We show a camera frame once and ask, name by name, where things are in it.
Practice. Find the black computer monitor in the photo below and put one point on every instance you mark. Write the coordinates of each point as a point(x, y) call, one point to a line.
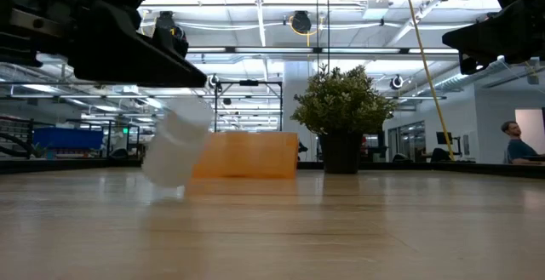
point(443, 138)

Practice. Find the white pill bottle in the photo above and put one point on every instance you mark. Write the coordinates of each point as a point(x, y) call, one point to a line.
point(174, 152)

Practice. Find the blue plastic bin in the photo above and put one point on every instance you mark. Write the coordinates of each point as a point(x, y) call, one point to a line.
point(68, 138)

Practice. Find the green potted plant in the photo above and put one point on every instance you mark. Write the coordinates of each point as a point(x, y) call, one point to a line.
point(340, 101)

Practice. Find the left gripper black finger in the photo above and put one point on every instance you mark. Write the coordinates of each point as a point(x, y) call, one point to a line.
point(123, 54)

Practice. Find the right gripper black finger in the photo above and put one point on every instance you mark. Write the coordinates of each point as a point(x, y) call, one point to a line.
point(498, 33)

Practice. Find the black metal rack frame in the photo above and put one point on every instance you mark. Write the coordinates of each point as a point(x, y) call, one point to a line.
point(216, 105)

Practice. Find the person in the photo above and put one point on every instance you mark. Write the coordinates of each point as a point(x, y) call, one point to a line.
point(517, 150)

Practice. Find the orange plastic basket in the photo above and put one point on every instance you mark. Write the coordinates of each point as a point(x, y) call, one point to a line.
point(255, 156)

